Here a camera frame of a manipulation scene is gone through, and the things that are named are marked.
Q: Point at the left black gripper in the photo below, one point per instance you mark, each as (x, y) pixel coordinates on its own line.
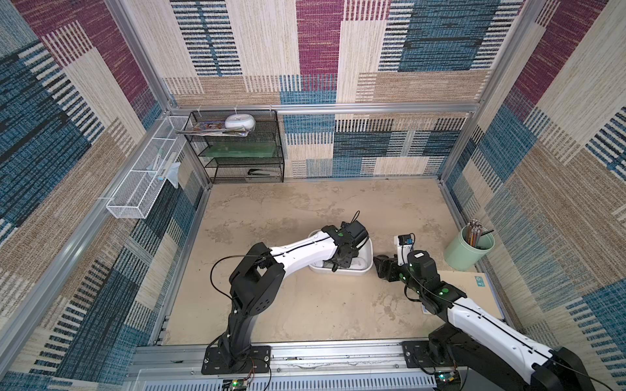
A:
(347, 262)

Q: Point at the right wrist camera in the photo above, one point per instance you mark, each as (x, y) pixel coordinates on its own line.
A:
(404, 245)

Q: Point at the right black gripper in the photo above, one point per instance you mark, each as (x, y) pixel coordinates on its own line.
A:
(391, 266)

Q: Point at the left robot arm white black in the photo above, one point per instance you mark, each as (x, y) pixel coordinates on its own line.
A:
(256, 280)

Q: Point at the white round device on shelf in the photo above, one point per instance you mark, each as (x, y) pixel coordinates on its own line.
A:
(240, 121)

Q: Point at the magazine on shelf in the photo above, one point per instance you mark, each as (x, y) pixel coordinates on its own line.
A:
(213, 129)

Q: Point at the white wire wall basket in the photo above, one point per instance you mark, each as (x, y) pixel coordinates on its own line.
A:
(135, 196)

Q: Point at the green sheet on shelf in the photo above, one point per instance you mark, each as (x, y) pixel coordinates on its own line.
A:
(239, 150)

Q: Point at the pencils bundle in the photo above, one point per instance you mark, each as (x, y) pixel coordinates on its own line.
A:
(474, 232)

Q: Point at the black wire shelf rack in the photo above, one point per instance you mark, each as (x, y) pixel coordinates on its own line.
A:
(234, 170)

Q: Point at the paper cone in basket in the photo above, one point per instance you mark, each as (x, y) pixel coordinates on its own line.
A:
(169, 172)

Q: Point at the black stapler on shelf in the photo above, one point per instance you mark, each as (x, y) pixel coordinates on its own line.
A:
(263, 173)

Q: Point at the white plastic storage box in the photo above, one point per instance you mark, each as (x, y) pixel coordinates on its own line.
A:
(360, 264)

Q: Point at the green circuit board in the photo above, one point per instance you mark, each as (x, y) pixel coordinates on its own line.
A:
(235, 385)

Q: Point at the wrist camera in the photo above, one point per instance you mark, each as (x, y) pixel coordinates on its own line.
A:
(356, 231)
(404, 245)

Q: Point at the green pencil cup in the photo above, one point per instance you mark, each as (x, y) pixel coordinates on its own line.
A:
(460, 255)

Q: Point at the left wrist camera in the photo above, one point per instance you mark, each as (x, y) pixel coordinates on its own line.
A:
(356, 231)

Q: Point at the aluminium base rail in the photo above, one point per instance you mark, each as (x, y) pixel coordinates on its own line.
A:
(308, 365)

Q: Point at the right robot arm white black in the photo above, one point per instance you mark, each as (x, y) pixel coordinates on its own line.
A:
(472, 338)

